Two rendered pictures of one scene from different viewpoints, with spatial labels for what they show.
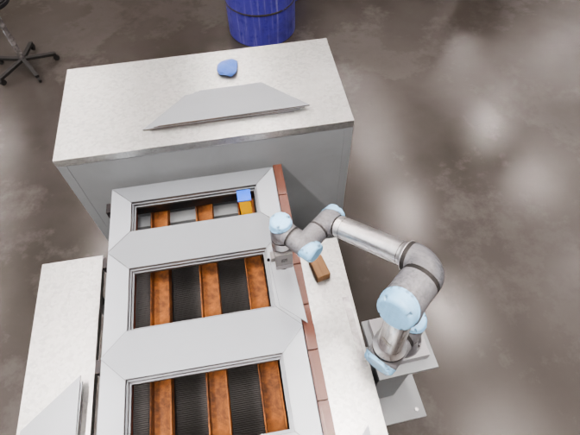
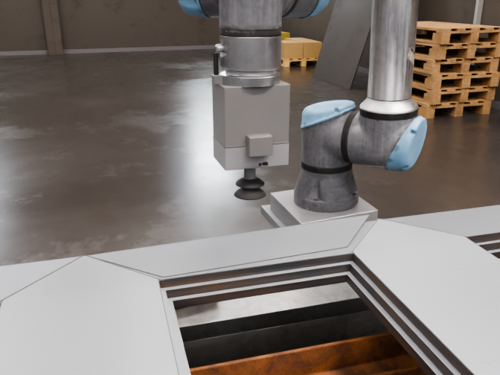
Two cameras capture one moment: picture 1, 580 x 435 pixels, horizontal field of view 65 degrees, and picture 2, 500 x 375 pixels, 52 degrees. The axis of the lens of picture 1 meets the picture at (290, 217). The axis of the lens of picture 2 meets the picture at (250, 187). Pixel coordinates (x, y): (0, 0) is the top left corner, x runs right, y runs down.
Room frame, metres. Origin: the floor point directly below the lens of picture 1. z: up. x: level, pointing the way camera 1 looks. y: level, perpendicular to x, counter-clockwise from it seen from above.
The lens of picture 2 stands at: (0.91, 0.68, 1.18)
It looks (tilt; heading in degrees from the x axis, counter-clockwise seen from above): 21 degrees down; 262
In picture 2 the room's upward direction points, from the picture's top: straight up
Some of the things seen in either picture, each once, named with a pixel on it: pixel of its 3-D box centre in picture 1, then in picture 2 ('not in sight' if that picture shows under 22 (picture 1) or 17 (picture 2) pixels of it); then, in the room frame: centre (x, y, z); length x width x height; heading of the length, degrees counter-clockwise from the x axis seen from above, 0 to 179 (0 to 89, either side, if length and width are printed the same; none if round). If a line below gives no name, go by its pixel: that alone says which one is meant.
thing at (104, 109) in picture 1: (204, 97); not in sight; (1.67, 0.38, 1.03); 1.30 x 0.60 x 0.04; 98
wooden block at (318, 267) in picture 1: (318, 268); not in sight; (0.91, -0.12, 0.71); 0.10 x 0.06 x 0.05; 20
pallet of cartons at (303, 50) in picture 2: not in sight; (293, 51); (-1.20, -8.68, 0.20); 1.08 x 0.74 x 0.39; 100
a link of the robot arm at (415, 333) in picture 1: (407, 324); (329, 131); (0.58, -0.41, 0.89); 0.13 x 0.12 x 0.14; 137
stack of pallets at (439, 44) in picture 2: not in sight; (431, 65); (-1.86, -4.75, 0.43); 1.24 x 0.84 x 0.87; 100
